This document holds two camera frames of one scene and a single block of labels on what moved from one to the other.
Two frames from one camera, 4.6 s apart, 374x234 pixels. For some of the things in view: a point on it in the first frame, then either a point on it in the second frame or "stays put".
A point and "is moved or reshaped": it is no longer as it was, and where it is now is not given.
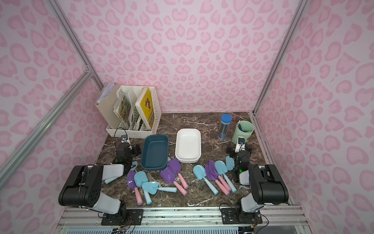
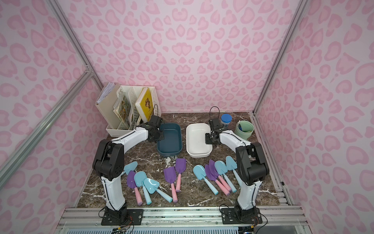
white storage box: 188,147 -> 195,140
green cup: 243,128 stays put
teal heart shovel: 151,187 is moved or reshaped
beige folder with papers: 105,102 stays put
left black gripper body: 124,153 -> 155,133
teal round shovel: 200,173 stays put
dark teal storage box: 155,152 -> 172,143
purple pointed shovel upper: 215,173 stays put
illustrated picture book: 122,108 stays put
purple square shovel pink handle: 168,175 is moved or reshaped
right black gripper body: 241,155 -> 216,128
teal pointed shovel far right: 230,162 stays put
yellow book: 144,106 stays put
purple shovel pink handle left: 131,183 stays put
